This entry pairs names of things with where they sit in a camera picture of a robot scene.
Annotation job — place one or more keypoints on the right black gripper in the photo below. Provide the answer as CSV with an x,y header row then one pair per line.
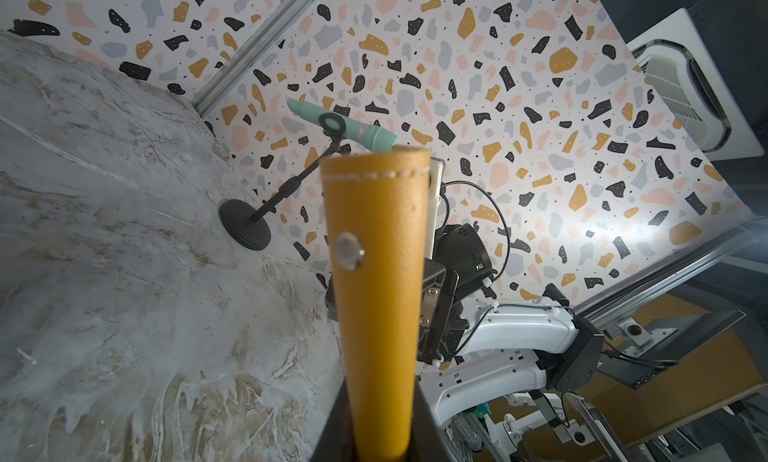
x,y
458,268

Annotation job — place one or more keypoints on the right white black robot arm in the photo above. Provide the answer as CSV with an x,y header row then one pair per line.
x,y
525,332

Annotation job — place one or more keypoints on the ceiling air conditioner unit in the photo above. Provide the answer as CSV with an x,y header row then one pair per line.
x,y
674,57

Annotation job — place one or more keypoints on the black microphone stand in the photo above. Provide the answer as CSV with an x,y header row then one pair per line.
x,y
246,225

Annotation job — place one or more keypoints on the yellow leather card holder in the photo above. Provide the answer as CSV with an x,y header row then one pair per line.
x,y
376,214

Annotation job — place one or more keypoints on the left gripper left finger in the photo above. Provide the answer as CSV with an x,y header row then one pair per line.
x,y
336,443

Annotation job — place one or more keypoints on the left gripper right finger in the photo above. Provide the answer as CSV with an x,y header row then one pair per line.
x,y
428,443

